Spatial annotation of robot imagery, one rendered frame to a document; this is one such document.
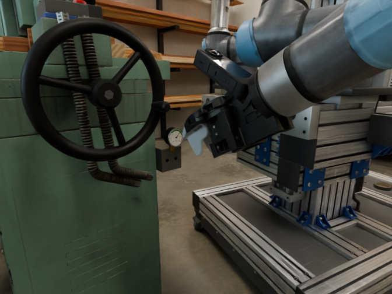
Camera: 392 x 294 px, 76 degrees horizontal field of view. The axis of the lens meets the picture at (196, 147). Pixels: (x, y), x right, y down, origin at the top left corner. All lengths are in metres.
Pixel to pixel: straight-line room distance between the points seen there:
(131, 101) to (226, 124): 0.48
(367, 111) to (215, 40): 0.71
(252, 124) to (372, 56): 0.15
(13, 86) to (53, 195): 0.28
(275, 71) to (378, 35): 0.10
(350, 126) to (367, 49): 0.60
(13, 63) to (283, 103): 0.59
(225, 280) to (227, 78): 1.00
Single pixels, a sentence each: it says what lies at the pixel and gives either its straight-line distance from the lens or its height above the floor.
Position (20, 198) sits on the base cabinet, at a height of 0.56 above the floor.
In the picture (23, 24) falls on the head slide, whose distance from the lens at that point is 0.99.
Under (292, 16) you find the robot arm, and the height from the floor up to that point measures 0.92.
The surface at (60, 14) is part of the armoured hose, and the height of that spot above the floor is 0.97.
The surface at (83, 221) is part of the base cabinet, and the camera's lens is 0.82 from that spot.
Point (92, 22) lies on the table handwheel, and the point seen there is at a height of 0.94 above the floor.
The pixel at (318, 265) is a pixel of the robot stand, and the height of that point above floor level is 0.21.
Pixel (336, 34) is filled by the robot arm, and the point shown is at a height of 0.88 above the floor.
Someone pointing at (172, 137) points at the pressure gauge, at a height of 0.66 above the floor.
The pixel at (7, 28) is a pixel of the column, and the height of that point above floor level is 1.00.
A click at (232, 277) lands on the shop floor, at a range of 1.25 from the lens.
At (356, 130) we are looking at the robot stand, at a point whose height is 0.69.
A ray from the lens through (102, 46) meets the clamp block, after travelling 0.66.
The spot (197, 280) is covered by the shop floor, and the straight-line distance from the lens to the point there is 1.23.
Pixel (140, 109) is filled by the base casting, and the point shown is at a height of 0.75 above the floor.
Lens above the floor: 0.84
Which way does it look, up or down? 15 degrees down
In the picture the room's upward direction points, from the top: straight up
